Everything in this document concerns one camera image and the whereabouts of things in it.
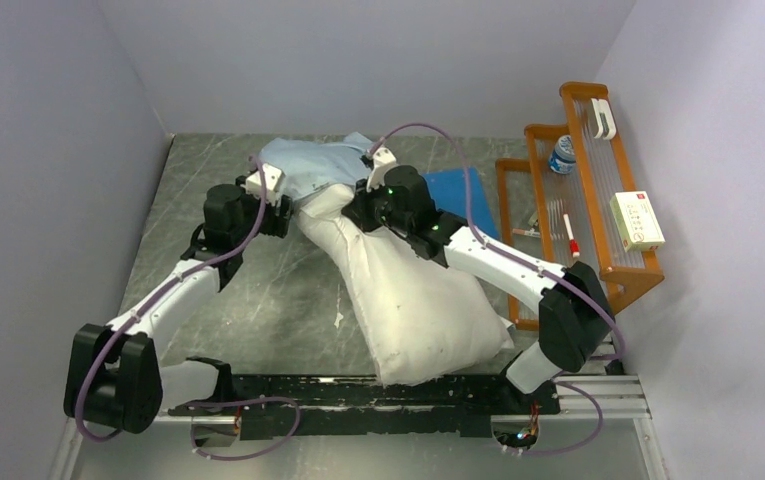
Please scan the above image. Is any pink white pen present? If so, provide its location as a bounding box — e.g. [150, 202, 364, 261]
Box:
[511, 228, 541, 238]

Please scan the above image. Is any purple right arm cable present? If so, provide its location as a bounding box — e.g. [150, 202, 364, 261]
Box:
[362, 122, 627, 458]

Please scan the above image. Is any white pillow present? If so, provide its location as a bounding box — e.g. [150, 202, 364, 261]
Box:
[296, 185, 514, 385]

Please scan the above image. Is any small water bottle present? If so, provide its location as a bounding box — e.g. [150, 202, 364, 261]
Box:
[548, 134, 576, 175]

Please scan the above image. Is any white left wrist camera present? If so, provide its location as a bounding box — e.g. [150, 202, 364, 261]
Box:
[258, 163, 285, 206]

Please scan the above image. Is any white hook clip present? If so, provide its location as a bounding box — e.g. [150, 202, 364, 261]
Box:
[588, 98, 617, 141]

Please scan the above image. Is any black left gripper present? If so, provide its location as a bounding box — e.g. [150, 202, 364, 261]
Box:
[232, 176, 293, 248]

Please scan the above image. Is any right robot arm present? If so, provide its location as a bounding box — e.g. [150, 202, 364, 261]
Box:
[342, 165, 616, 414]

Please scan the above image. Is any blue plastic folder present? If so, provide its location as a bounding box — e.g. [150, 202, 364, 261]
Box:
[423, 167, 500, 239]

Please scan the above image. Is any red-capped white marker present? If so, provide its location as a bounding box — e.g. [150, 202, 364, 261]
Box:
[562, 213, 581, 259]

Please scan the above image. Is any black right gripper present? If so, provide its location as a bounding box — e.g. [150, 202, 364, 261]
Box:
[342, 174, 412, 236]

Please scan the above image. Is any white red box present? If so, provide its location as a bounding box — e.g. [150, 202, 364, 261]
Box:
[609, 191, 666, 252]

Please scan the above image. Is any orange tiered shelf rack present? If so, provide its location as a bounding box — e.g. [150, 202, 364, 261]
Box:
[495, 81, 665, 313]

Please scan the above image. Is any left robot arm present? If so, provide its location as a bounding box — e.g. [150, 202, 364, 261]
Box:
[63, 164, 292, 442]

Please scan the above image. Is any aluminium frame rail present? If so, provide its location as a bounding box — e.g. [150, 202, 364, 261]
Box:
[57, 374, 668, 479]

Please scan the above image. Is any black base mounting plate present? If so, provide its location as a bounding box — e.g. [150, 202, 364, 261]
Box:
[163, 373, 560, 440]

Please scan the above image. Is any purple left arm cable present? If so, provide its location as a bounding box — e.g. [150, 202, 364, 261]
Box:
[74, 154, 302, 463]

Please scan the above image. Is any light blue pillowcase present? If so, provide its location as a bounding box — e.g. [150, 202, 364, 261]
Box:
[258, 132, 373, 202]

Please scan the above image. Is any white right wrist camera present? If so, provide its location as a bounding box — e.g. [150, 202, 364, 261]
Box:
[366, 147, 398, 192]

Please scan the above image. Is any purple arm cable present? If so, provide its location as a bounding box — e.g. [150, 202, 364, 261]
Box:
[74, 154, 302, 463]
[362, 122, 627, 458]

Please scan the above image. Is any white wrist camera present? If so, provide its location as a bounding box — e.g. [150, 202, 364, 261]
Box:
[258, 163, 285, 206]
[366, 147, 398, 192]

